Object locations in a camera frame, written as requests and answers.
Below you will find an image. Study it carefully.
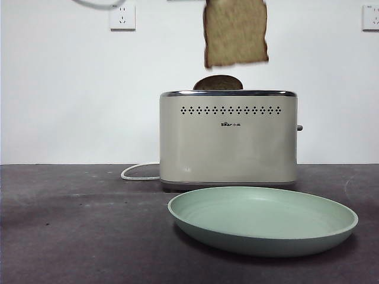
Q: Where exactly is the pale green round plate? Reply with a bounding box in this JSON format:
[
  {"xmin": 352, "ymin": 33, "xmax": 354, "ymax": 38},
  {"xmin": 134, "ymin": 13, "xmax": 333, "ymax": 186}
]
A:
[{"xmin": 167, "ymin": 186, "xmax": 359, "ymax": 258}]

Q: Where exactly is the large square bread slice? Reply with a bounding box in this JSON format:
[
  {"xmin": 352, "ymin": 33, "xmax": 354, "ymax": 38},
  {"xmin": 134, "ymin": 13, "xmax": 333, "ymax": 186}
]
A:
[{"xmin": 203, "ymin": 0, "xmax": 270, "ymax": 70}]

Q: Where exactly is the beige two-slot toaster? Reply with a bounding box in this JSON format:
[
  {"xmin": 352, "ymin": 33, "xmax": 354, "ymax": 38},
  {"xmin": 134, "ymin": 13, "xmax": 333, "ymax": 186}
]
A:
[{"xmin": 159, "ymin": 89, "xmax": 304, "ymax": 193}]

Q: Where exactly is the small round bread slice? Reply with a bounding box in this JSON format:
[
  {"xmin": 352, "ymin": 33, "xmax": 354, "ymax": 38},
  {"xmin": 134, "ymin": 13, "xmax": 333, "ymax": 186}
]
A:
[{"xmin": 192, "ymin": 75, "xmax": 245, "ymax": 91}]

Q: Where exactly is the white toaster power cable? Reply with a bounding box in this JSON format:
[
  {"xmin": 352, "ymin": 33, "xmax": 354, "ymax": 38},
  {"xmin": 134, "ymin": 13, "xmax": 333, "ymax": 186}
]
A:
[{"xmin": 120, "ymin": 162, "xmax": 162, "ymax": 182}]

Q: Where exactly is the white wall socket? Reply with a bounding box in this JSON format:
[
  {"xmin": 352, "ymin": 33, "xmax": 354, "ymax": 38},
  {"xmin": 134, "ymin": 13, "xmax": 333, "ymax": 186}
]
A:
[
  {"xmin": 110, "ymin": 3, "xmax": 137, "ymax": 32},
  {"xmin": 362, "ymin": 4, "xmax": 379, "ymax": 33}
]

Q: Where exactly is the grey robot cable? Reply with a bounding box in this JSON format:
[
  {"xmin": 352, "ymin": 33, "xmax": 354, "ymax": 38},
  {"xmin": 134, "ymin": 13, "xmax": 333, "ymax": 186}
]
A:
[{"xmin": 70, "ymin": 0, "xmax": 124, "ymax": 10}]

